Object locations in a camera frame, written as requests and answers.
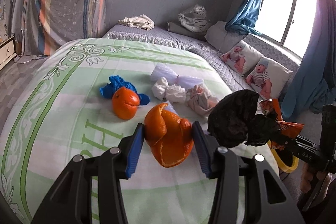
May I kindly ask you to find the person's right hand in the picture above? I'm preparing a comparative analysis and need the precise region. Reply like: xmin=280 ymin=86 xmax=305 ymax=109
xmin=300 ymin=163 xmax=331 ymax=195

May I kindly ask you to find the grey quilted sofa bed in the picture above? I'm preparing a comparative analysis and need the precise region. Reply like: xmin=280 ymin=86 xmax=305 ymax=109
xmin=103 ymin=24 xmax=299 ymax=97

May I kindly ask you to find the baby print pillow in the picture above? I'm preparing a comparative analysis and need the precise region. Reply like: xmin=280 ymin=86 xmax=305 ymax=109
xmin=245 ymin=57 xmax=293 ymax=100
xmin=220 ymin=41 xmax=263 ymax=76

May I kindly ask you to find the striped sheet covered wardrobe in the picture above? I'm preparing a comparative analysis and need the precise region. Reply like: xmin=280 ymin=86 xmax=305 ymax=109
xmin=9 ymin=0 xmax=107 ymax=56

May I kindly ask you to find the blue curtain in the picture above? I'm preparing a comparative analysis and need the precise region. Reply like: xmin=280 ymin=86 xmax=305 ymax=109
xmin=225 ymin=0 xmax=262 ymax=35

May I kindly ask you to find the orange peel piece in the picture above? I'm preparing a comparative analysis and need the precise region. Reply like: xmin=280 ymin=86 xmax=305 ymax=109
xmin=144 ymin=102 xmax=194 ymax=168

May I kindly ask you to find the window with frame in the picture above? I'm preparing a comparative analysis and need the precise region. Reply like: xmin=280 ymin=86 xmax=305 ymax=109
xmin=256 ymin=0 xmax=317 ymax=59

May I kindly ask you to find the white crumpled tissue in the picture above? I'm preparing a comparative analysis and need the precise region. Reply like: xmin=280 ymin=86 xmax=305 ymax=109
xmin=151 ymin=77 xmax=186 ymax=103

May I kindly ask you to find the cream crumpled cloth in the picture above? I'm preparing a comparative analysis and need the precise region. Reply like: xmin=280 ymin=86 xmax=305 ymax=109
xmin=118 ymin=14 xmax=155 ymax=31

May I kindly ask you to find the lilac tulle bundle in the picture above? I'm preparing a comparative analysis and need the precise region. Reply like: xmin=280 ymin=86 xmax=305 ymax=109
xmin=150 ymin=63 xmax=204 ymax=89

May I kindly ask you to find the baby print pillow far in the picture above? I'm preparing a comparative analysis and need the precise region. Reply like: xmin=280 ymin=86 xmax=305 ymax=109
xmin=220 ymin=41 xmax=263 ymax=76

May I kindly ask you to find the pink crumpled paper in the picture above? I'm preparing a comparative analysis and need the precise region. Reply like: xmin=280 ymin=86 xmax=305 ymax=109
xmin=186 ymin=84 xmax=219 ymax=117

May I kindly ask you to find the green floral bed quilt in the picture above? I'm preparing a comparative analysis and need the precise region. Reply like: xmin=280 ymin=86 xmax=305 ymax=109
xmin=1 ymin=39 xmax=231 ymax=223

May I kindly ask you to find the whole orange peel ball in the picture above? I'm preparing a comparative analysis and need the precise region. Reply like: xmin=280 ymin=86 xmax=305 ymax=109
xmin=112 ymin=86 xmax=140 ymax=120

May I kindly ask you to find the orange snack bag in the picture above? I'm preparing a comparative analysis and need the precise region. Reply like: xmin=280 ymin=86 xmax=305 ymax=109
xmin=259 ymin=99 xmax=304 ymax=151

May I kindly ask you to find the grey plain pillow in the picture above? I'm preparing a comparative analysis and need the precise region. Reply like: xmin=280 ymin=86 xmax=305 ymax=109
xmin=205 ymin=20 xmax=246 ymax=53

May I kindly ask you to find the black plastic bag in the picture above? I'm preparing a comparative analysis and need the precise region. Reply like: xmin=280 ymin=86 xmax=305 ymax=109
xmin=207 ymin=90 xmax=281 ymax=148

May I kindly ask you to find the baby print pillow near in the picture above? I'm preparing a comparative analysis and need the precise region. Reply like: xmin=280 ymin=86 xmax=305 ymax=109
xmin=245 ymin=57 xmax=293 ymax=100

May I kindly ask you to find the yellow rimmed trash bin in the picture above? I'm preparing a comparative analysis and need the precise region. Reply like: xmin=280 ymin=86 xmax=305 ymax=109
xmin=267 ymin=140 xmax=299 ymax=173

